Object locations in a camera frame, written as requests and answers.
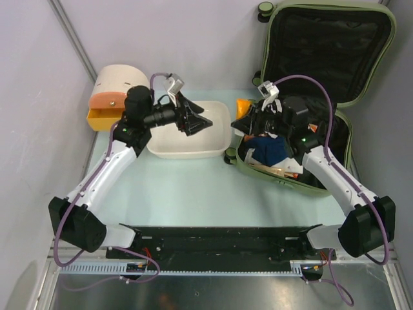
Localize aluminium frame rail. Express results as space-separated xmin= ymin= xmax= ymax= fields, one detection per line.
xmin=46 ymin=236 xmax=398 ymax=263

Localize green hard-shell suitcase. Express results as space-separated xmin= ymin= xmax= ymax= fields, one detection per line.
xmin=223 ymin=0 xmax=398 ymax=198

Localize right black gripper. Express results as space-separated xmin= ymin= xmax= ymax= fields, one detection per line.
xmin=232 ymin=100 xmax=291 ymax=138

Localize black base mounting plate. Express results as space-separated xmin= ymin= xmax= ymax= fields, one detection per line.
xmin=105 ymin=225 xmax=337 ymax=271

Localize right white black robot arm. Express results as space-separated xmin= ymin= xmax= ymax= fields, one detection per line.
xmin=231 ymin=96 xmax=396 ymax=264

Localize navy blue garment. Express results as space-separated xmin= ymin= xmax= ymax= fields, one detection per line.
xmin=245 ymin=136 xmax=288 ymax=167

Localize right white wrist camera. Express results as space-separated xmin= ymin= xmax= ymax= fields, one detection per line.
xmin=257 ymin=81 xmax=279 ymax=110

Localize orange tube bottle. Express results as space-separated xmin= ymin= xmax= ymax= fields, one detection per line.
xmin=236 ymin=99 xmax=254 ymax=119

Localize cream drawer box orange fronts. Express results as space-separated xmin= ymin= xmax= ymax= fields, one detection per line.
xmin=86 ymin=65 xmax=149 ymax=132

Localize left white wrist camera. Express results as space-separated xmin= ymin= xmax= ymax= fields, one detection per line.
xmin=163 ymin=74 xmax=185 ymax=103

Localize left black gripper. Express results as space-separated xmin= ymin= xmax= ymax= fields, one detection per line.
xmin=143 ymin=92 xmax=212 ymax=136

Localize white rectangular plastic basin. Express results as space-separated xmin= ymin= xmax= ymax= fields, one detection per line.
xmin=146 ymin=101 xmax=232 ymax=160

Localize white slotted cable duct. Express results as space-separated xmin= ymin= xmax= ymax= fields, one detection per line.
xmin=59 ymin=260 xmax=306 ymax=277

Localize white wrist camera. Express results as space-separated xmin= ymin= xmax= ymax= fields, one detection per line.
xmin=257 ymin=81 xmax=279 ymax=110
xmin=163 ymin=74 xmax=185 ymax=103

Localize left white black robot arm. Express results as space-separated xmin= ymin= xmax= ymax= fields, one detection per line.
xmin=48 ymin=86 xmax=213 ymax=258

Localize white orange patterned cloth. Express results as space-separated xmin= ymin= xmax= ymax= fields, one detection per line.
xmin=244 ymin=134 xmax=304 ymax=178

